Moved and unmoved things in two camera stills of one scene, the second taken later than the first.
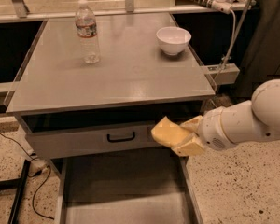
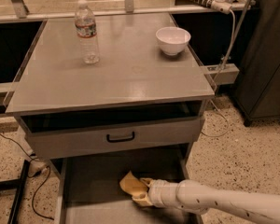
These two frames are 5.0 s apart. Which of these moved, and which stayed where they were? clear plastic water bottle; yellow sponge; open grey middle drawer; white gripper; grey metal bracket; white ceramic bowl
Moved: yellow sponge; white gripper
Stayed: clear plastic water bottle; white ceramic bowl; grey metal bracket; open grey middle drawer
